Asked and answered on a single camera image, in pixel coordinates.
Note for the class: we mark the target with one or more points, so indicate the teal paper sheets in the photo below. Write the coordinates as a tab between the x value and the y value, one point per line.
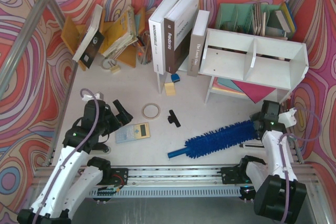
226	84

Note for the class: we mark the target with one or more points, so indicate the white Mademoiselle book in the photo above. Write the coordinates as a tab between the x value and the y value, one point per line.
156	28

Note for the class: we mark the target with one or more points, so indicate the blue microfiber duster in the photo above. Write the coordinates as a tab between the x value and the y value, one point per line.
217	140

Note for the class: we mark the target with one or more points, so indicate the taupe Lonely Ones book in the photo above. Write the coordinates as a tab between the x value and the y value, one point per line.
198	37

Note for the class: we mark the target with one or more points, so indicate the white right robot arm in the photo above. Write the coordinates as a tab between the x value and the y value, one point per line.
279	196

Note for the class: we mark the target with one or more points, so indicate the yellow wooden book rack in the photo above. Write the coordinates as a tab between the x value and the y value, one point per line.
71	32

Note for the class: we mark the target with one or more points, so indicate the small wooden block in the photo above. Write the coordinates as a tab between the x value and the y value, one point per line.
170	89

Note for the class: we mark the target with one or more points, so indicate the teal desk organizer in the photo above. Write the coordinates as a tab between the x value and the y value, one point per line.
255	19

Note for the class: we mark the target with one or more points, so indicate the clear pencil cup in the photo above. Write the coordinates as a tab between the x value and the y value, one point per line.
144	51

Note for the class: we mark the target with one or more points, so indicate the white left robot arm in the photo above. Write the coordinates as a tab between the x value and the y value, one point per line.
76	173

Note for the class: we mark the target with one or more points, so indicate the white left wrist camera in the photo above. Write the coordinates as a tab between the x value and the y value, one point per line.
87	97

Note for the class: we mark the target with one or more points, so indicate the black detached gripper part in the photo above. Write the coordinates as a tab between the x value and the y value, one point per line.
172	119

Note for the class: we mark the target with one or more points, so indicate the yellow worn books stack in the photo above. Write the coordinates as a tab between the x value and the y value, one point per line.
121	34

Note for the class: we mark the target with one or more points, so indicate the blue black small eraser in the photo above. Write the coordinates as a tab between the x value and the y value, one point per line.
175	78

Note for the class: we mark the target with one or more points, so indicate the brown Fredonia book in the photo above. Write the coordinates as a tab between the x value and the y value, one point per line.
178	25

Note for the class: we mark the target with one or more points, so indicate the white book black cover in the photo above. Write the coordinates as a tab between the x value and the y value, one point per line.
90	39

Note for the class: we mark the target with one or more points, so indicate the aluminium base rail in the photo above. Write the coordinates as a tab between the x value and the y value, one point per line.
170	181

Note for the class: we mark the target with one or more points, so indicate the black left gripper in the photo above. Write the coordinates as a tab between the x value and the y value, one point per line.
117	115

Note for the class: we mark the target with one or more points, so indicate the white wooden bookshelf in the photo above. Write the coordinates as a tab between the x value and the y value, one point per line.
275	63

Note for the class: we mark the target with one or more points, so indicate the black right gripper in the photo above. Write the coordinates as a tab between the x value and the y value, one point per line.
258	125

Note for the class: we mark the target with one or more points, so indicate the blue yellow folders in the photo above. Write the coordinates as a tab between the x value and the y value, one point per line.
284	7

